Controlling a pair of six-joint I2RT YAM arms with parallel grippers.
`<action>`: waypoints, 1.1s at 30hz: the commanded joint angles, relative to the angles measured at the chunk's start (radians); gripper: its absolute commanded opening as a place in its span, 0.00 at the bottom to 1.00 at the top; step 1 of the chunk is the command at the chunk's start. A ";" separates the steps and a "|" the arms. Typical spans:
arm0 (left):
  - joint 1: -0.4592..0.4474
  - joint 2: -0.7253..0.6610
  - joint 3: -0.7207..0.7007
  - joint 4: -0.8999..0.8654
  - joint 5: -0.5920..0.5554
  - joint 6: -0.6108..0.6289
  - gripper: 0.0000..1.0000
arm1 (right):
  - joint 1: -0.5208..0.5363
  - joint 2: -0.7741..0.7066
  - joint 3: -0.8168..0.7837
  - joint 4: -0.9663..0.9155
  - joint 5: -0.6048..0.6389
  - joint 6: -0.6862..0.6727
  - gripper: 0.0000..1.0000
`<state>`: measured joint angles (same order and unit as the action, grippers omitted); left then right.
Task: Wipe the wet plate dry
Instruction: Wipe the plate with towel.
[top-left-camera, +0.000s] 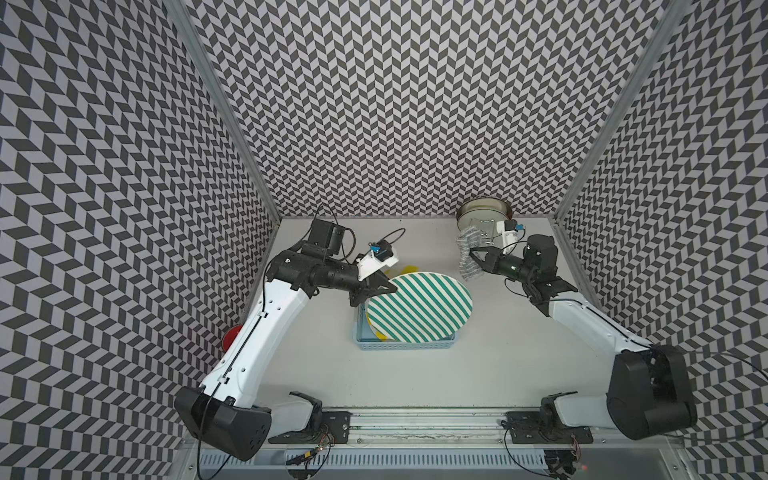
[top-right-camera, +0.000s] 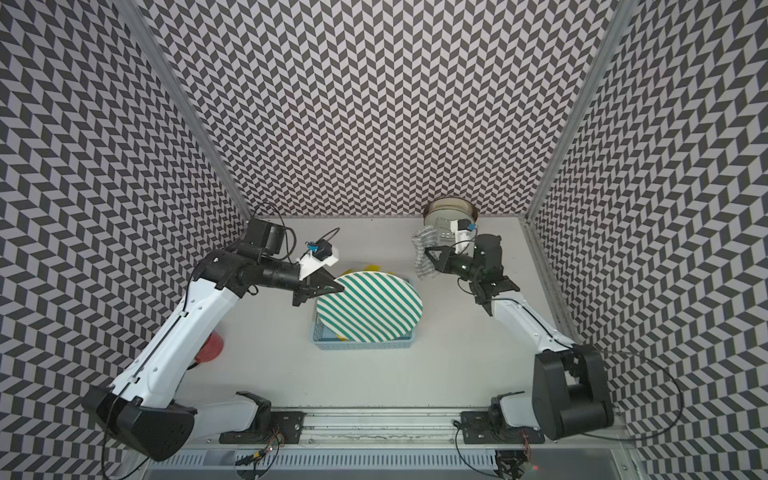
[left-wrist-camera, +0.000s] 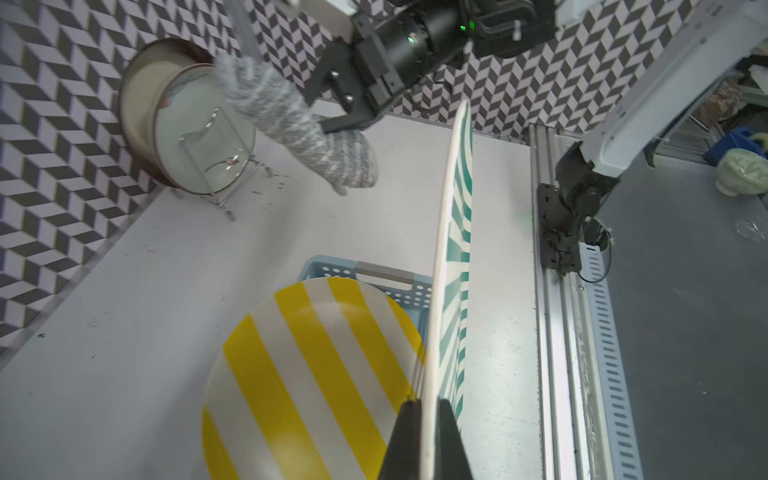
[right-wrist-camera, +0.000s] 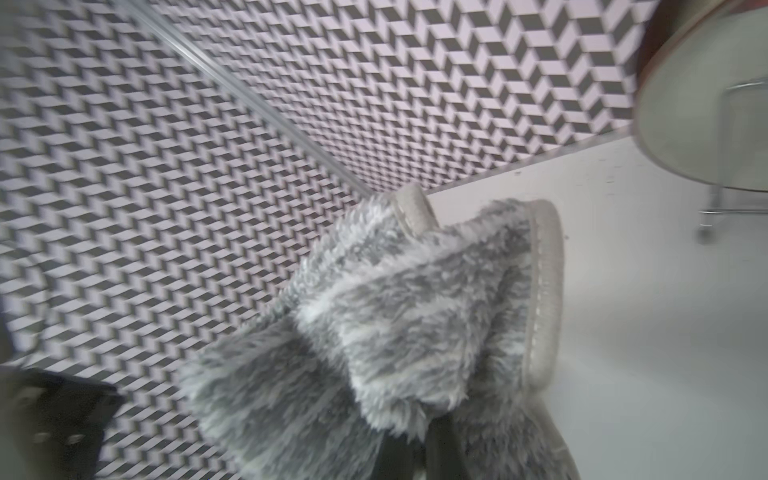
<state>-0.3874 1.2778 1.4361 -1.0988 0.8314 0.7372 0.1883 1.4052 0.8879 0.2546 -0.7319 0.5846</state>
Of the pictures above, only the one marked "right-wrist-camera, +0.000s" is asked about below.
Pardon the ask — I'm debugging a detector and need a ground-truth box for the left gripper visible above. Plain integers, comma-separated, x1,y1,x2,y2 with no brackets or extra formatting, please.
1,366,126,479

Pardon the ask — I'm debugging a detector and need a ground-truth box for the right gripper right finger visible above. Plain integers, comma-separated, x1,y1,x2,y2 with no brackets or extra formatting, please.
424,414,470,480

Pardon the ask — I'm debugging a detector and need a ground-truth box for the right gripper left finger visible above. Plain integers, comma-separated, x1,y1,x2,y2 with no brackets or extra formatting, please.
369,434,417,480

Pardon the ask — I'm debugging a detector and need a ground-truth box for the grey microfibre cloth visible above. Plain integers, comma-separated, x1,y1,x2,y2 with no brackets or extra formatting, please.
179,185,579,479

